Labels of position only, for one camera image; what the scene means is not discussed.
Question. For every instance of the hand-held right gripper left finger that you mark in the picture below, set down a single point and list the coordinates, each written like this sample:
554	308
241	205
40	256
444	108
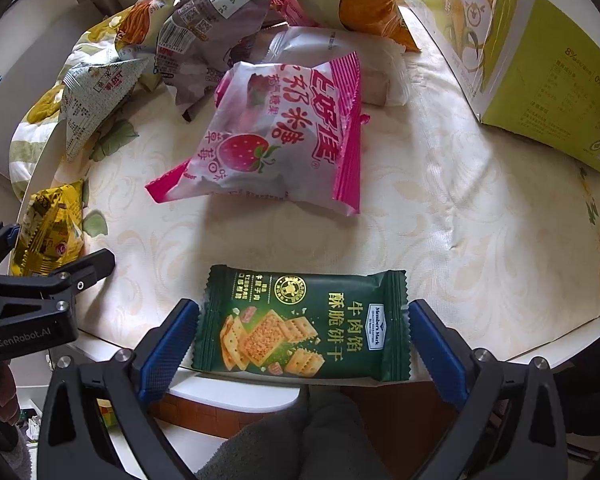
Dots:
172	345

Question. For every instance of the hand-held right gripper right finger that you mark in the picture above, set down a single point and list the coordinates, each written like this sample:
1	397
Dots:
437	350

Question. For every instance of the yellow snack packet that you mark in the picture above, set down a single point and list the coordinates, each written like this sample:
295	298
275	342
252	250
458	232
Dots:
47	230

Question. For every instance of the green cracker packet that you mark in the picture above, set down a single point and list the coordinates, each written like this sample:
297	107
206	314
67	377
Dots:
300	325

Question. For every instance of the green cardboard box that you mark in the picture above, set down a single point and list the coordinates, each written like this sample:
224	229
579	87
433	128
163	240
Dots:
540	60

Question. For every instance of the person's left forearm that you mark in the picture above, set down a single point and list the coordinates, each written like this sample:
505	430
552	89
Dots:
0	450

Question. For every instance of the floral green striped blanket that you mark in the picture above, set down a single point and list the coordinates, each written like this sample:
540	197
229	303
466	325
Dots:
40	110

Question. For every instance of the person's grey trouser legs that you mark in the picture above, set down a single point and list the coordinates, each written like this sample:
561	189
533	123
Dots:
290	440

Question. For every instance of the grey green snack bag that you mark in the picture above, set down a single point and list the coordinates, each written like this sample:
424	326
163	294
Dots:
95	95

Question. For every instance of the pink strawberry candy bag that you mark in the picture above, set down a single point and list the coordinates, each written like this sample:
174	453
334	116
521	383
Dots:
270	140

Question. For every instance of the purple grey snack bag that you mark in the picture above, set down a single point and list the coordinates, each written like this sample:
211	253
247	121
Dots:
205	25

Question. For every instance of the white wrapped pastry packet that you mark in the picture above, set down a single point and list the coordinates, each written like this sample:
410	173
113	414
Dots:
320	50

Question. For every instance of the orange white snack bag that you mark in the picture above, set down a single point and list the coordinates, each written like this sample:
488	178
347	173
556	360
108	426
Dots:
365	5

